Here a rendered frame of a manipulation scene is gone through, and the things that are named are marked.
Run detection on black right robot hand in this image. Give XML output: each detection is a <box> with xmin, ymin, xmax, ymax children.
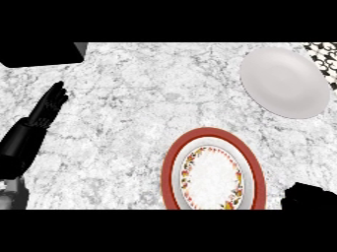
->
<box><xmin>279</xmin><ymin>181</ymin><xmax>337</xmax><ymax>211</ymax></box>

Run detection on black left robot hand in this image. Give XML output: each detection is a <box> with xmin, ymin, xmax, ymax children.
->
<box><xmin>26</xmin><ymin>80</ymin><xmax>71</xmax><ymax>130</ymax></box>

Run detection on red-rimmed floral plate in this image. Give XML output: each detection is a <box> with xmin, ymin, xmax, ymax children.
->
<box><xmin>160</xmin><ymin>126</ymin><xmax>269</xmax><ymax>211</ymax></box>

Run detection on plain white plate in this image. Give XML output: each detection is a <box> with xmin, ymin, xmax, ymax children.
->
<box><xmin>238</xmin><ymin>46</ymin><xmax>333</xmax><ymax>120</ymax></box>

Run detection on black appliance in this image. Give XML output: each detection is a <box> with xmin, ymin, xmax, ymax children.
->
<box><xmin>0</xmin><ymin>41</ymin><xmax>90</xmax><ymax>69</ymax></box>

